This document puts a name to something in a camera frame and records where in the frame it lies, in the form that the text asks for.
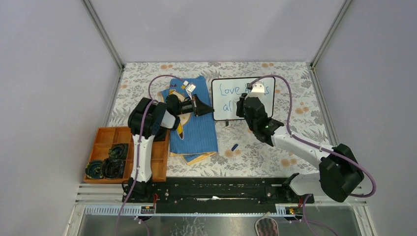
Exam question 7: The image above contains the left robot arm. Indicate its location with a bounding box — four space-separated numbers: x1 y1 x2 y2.
126 94 214 202

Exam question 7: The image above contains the floral tablecloth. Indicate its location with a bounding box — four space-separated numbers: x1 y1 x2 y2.
108 62 333 177

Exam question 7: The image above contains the blue cartoon cloth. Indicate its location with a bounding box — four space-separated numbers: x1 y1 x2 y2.
160 78 218 165

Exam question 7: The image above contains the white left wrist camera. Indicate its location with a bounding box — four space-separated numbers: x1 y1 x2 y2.
182 80 196 99

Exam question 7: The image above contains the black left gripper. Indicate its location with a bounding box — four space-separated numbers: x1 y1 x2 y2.
174 93 213 116

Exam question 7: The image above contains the black roll in tray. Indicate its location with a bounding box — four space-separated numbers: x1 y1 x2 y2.
101 158 125 179
108 144 128 160
85 160 103 179

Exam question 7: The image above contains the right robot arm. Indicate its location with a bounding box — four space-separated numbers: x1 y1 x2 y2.
237 93 364 203

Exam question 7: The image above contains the black mounting rail base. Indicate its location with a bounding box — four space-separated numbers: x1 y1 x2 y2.
122 177 314 214

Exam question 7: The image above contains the striped object at bottom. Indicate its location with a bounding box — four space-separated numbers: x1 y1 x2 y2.
254 212 279 236

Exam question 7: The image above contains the black framed whiteboard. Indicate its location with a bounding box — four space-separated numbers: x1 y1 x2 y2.
211 77 275 121

